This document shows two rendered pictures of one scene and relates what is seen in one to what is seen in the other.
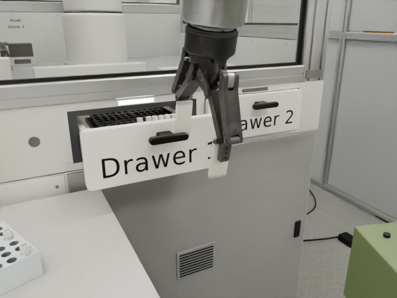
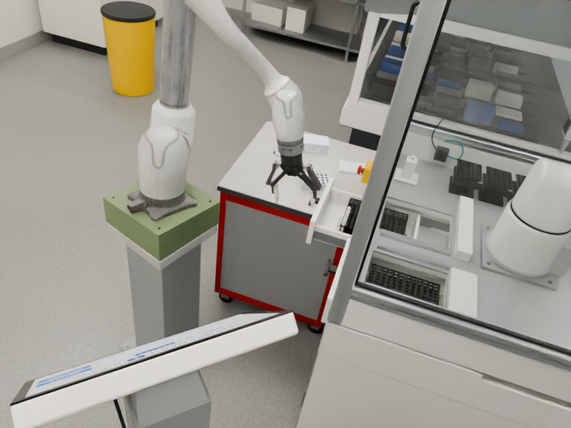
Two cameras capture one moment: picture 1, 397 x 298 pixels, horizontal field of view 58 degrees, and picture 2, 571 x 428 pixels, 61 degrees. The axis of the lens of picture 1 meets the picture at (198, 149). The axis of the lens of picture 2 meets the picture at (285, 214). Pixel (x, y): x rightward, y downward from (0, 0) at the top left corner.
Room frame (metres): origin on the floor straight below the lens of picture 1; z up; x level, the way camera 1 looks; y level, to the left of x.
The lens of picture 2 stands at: (1.43, -1.12, 1.98)
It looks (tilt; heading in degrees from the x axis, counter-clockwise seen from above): 39 degrees down; 128
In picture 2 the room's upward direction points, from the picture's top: 10 degrees clockwise
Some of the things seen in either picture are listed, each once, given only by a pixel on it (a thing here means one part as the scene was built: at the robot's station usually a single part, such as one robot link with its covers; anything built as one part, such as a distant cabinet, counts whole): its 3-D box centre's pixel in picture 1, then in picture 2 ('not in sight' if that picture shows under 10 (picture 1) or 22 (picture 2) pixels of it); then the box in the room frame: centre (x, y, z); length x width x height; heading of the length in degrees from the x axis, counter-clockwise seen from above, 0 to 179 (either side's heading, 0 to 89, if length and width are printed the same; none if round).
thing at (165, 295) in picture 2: not in sight; (166, 292); (0.26, -0.36, 0.38); 0.30 x 0.30 x 0.76; 7
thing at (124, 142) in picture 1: (161, 148); (320, 209); (0.64, 0.07, 0.87); 0.29 x 0.02 x 0.11; 117
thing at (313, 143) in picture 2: not in sight; (314, 143); (0.23, 0.52, 0.79); 0.13 x 0.09 x 0.05; 44
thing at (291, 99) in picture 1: (256, 114); (337, 278); (0.91, -0.15, 0.87); 0.29 x 0.02 x 0.11; 117
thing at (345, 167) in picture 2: not in sight; (353, 168); (0.46, 0.53, 0.77); 0.13 x 0.09 x 0.02; 42
